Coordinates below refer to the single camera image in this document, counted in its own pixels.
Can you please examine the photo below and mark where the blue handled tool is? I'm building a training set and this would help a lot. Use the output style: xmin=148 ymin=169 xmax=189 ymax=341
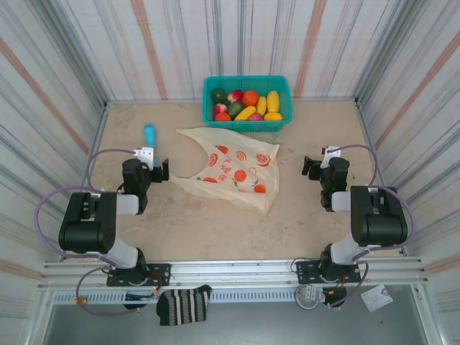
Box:
xmin=143 ymin=123 xmax=159 ymax=169

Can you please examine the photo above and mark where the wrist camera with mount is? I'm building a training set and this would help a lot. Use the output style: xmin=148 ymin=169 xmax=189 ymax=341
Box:
xmin=132 ymin=146 xmax=156 ymax=168
xmin=321 ymin=144 xmax=342 ymax=169

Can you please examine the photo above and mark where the orange-print plastic bag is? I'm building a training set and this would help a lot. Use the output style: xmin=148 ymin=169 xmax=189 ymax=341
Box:
xmin=168 ymin=127 xmax=281 ymax=216

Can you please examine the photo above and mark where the teal plastic basket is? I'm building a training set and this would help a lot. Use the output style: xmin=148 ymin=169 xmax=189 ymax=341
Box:
xmin=201 ymin=74 xmax=294 ymax=133

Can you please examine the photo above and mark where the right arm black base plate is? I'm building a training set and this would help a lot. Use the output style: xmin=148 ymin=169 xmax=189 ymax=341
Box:
xmin=295 ymin=259 xmax=362 ymax=285

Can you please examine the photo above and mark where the perforated metal cable tray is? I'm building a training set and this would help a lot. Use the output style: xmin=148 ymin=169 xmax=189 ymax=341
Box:
xmin=46 ymin=289 xmax=299 ymax=306

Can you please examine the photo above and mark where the white card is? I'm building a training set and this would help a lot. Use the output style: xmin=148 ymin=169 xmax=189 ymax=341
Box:
xmin=360 ymin=285 xmax=393 ymax=313

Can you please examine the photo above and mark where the aluminium mounting rail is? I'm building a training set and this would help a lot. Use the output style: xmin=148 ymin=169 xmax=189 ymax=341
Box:
xmin=37 ymin=255 xmax=431 ymax=288

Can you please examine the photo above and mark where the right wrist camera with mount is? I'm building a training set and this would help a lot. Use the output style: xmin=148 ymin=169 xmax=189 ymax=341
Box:
xmin=321 ymin=144 xmax=342 ymax=169

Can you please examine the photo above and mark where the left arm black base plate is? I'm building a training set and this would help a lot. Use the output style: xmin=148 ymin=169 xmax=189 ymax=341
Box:
xmin=106 ymin=263 xmax=173 ymax=288

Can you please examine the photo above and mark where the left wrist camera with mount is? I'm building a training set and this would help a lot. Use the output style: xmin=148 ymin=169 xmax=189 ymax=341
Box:
xmin=132 ymin=146 xmax=156 ymax=168

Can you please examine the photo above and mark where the round white device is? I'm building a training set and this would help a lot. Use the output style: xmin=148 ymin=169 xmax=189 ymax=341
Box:
xmin=293 ymin=283 xmax=323 ymax=310

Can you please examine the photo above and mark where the black striped sock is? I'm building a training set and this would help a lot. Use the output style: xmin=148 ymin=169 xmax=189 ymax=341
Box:
xmin=155 ymin=284 xmax=213 ymax=327

